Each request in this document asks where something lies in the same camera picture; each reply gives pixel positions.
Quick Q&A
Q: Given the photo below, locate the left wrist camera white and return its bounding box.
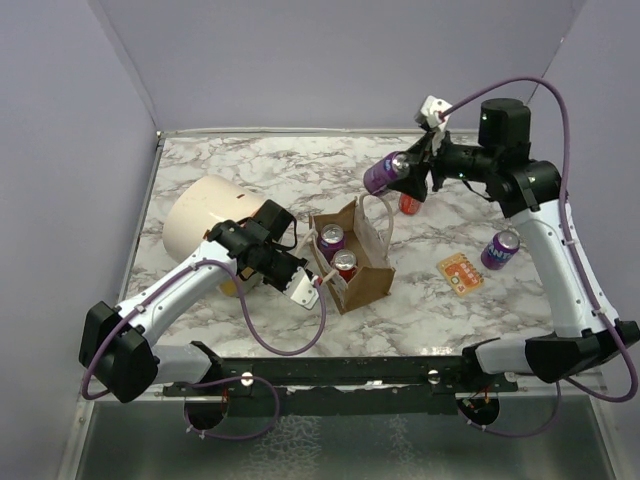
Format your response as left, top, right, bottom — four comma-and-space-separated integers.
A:
285, 267, 319, 310

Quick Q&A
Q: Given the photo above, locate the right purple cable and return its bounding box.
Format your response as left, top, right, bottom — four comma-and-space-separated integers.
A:
439, 76, 639, 439

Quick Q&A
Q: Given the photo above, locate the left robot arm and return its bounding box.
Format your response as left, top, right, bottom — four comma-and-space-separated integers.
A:
79, 200, 326, 403

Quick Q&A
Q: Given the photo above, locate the orange spiral notebook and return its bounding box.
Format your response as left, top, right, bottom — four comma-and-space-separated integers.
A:
437, 253, 484, 297

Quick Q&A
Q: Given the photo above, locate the white round box colourful lid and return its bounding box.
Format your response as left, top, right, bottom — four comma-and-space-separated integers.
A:
162, 175, 266, 274

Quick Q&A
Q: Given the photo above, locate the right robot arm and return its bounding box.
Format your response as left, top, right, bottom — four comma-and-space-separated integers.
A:
384, 96, 639, 391

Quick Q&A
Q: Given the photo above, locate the black mounting rail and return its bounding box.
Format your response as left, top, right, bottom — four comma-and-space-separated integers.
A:
163, 355, 517, 417

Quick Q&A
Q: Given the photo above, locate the red cola can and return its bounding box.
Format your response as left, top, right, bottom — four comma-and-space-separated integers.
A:
398, 193, 423, 216
332, 249, 358, 282

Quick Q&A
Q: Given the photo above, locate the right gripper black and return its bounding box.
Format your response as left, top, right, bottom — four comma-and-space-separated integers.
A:
389, 124, 498, 200

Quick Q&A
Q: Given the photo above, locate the purple soda can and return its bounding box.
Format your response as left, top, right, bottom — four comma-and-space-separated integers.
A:
481, 230, 520, 270
363, 151, 410, 196
317, 223, 346, 263

